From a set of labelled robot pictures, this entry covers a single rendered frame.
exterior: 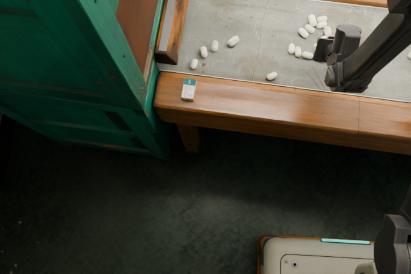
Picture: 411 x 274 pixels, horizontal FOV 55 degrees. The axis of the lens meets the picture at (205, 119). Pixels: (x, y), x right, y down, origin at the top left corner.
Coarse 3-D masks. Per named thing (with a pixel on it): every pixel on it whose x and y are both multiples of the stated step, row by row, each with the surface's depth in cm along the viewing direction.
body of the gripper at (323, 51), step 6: (318, 42) 103; (324, 42) 102; (330, 42) 102; (318, 48) 103; (324, 48) 103; (330, 48) 100; (318, 54) 104; (324, 54) 103; (330, 54) 99; (318, 60) 105; (324, 60) 105
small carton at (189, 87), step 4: (184, 80) 112; (188, 80) 112; (192, 80) 112; (184, 84) 112; (188, 84) 111; (192, 84) 111; (184, 88) 111; (188, 88) 111; (192, 88) 111; (184, 92) 111; (188, 92) 111; (192, 92) 111; (184, 96) 111; (188, 96) 111; (192, 96) 111; (192, 100) 112
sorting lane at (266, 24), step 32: (192, 0) 124; (224, 0) 123; (256, 0) 123; (288, 0) 123; (192, 32) 121; (224, 32) 120; (256, 32) 120; (288, 32) 120; (320, 32) 120; (224, 64) 118; (256, 64) 118; (288, 64) 117; (320, 64) 117; (384, 96) 114
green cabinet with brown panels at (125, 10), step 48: (0, 0) 60; (48, 0) 54; (96, 0) 58; (144, 0) 94; (0, 48) 79; (48, 48) 76; (96, 48) 68; (144, 48) 101; (48, 96) 104; (96, 96) 98; (144, 96) 102
